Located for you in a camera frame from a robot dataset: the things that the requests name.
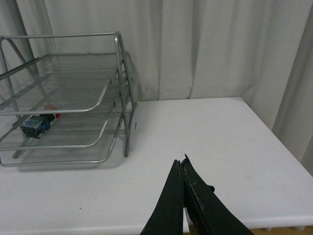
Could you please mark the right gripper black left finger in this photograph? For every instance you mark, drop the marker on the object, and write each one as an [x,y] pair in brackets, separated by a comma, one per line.
[167,217]

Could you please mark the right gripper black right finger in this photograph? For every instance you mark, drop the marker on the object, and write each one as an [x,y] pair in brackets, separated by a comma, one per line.
[206,211]

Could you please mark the red emergency stop button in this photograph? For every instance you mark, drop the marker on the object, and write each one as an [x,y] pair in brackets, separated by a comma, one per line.
[35,125]

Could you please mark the silver mesh letter rack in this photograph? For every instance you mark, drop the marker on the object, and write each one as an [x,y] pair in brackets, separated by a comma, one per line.
[90,90]

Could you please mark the white curtain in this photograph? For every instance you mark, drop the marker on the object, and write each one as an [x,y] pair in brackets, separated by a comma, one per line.
[259,50]

